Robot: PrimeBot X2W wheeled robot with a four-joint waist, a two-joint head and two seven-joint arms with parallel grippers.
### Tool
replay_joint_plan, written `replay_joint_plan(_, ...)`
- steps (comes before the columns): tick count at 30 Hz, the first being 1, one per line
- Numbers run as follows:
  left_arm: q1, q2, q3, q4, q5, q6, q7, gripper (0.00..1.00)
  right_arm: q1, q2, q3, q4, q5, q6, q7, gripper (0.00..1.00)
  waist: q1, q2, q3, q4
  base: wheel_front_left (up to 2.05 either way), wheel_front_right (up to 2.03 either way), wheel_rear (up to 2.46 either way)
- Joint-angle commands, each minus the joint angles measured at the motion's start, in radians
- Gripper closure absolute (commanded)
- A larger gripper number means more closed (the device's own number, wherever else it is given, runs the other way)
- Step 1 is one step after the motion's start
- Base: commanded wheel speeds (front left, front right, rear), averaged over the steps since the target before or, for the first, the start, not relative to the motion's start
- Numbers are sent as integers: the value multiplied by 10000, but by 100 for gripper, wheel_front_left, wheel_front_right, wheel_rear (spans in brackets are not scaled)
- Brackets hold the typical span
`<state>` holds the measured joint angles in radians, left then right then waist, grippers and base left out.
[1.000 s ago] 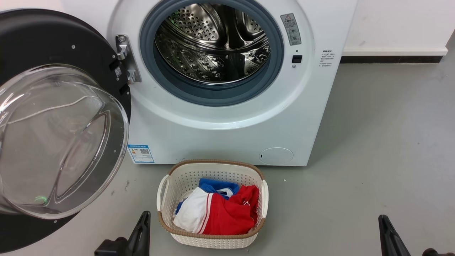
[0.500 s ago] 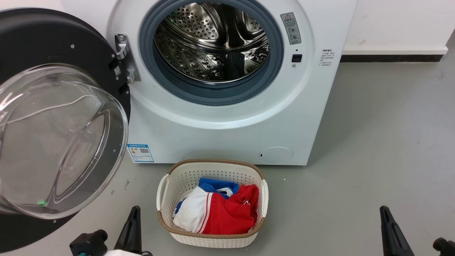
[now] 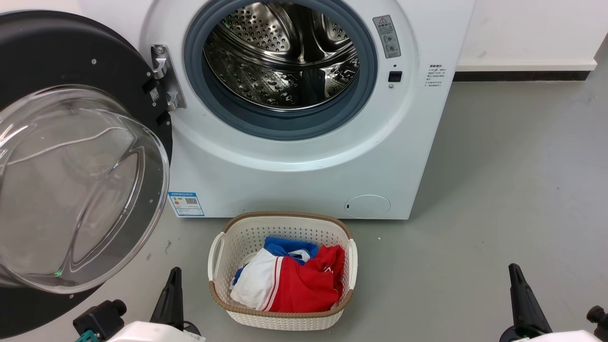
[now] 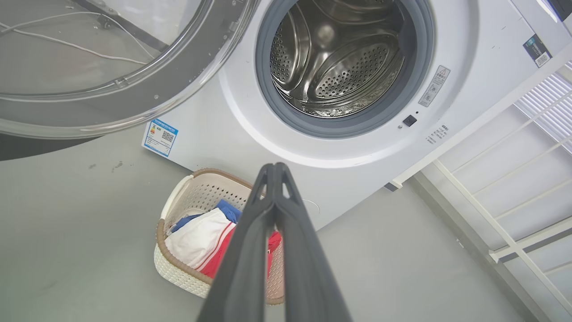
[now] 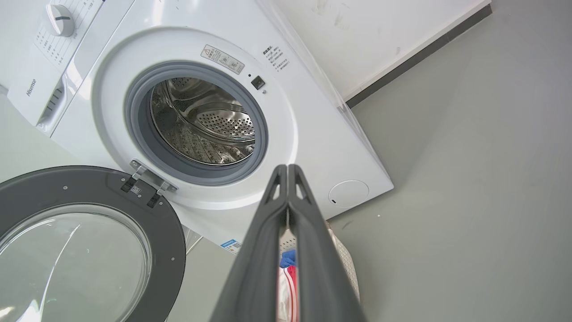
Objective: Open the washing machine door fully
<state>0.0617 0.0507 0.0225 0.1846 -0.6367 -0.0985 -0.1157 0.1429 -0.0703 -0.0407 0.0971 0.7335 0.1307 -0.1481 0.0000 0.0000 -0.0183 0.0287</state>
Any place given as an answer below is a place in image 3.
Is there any white perforated laundry basket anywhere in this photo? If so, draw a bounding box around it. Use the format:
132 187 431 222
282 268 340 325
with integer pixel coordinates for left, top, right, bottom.
208 212 358 331

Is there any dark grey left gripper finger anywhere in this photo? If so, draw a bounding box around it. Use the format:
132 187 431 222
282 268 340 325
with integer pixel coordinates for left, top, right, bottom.
150 267 185 331

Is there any round white filter cover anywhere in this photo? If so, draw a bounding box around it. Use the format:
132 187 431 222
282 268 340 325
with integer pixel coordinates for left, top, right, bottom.
344 194 391 219

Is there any black round glass washer door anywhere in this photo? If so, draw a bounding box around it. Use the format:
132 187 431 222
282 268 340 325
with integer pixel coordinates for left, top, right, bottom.
0 10 173 339

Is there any white floor cable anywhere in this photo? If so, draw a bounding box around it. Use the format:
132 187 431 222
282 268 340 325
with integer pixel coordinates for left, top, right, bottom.
7 126 136 164

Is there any blue energy label sticker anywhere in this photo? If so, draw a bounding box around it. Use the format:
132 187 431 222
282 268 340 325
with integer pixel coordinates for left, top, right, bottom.
169 191 205 218

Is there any red and white garment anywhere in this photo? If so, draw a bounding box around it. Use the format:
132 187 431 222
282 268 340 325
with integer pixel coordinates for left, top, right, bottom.
230 245 346 313

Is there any grey warning sticker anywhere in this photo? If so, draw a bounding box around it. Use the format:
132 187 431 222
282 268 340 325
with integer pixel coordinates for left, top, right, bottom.
372 15 402 59

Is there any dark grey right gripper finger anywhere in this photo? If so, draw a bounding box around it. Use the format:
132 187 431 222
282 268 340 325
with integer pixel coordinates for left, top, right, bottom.
508 263 553 339

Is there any blue garment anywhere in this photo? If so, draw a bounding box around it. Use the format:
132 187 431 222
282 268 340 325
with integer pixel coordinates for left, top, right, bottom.
233 237 319 285

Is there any silver metal door hinge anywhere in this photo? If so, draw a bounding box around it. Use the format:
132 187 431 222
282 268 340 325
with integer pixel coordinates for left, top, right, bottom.
151 44 187 112

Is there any white front-load washing machine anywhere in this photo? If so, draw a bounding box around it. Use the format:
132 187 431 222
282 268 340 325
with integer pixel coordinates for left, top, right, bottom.
78 0 476 220

